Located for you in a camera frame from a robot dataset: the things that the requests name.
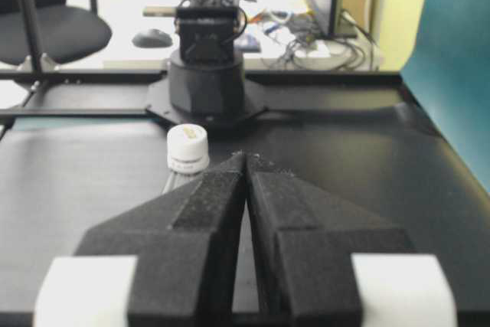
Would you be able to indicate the clear plastic bottle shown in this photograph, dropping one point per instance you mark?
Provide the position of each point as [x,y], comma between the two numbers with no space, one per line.
[176,180]

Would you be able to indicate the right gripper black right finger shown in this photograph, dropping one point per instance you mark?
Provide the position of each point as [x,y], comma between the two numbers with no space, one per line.
[328,262]

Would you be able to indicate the teal backdrop board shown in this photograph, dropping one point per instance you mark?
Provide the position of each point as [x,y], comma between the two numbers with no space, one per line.
[448,73]

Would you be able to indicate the black computer mouse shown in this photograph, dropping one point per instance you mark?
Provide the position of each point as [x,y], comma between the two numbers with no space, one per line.
[152,38]

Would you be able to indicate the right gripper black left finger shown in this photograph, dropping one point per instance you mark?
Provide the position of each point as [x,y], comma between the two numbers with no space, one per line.
[168,262]

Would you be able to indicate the white desk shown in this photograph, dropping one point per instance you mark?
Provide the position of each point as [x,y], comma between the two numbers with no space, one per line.
[259,34]

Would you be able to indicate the white bottle cap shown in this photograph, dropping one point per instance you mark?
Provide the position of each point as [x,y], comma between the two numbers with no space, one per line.
[187,149]

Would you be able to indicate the black office chair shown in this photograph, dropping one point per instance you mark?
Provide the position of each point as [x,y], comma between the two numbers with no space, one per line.
[68,33]

